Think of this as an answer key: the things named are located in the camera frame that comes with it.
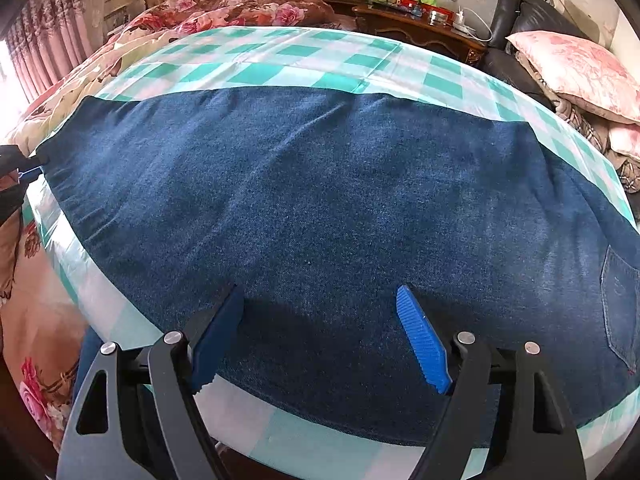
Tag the blue denim pants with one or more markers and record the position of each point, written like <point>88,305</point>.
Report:
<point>325,200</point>

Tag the dark red floral quilt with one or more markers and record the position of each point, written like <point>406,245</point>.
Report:
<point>235,7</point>

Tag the small pink floral pillow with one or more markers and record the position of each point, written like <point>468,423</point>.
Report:
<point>627,140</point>

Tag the white power strip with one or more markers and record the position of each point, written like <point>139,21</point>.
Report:
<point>465,25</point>

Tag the pink curtain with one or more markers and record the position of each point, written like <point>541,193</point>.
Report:
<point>45,50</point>

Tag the brown plaid blanket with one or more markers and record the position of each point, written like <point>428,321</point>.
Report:
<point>590,130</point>

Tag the cream pink floral quilt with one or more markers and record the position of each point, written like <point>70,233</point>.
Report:
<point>45,310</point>

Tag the green white checked tablecloth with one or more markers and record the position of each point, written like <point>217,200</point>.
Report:
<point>300,60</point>

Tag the round metal tin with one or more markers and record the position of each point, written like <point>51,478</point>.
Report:
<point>438,17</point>

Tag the black leather chair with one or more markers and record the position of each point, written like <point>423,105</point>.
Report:
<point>510,15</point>

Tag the dark wooden nightstand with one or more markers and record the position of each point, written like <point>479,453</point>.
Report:
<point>425,35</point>

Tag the large pink floral pillow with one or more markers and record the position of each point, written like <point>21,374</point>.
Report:
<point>580,75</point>

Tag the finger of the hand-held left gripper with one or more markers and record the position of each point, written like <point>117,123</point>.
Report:
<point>17,157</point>

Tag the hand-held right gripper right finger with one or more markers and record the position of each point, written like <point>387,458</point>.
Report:
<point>425,345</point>

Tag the red box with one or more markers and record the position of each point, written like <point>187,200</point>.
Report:
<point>410,4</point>

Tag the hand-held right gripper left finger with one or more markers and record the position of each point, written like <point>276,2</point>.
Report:
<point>220,340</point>

